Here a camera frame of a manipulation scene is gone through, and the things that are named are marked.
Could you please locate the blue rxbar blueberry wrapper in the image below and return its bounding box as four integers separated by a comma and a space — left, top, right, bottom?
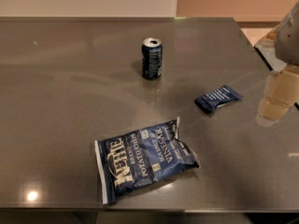
194, 85, 243, 114

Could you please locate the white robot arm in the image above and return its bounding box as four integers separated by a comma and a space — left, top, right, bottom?
275, 1, 299, 65

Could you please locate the blue Kettle chip bag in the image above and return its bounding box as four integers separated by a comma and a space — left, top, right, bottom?
94, 119, 199, 204

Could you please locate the dark blue soda can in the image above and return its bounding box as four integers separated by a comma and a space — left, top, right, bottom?
141, 37, 163, 80

